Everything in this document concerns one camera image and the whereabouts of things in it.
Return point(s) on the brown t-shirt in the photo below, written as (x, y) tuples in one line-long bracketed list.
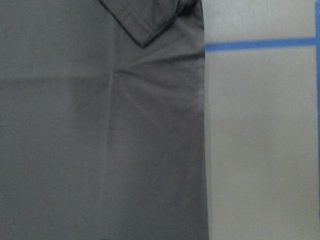
[(102, 133)]

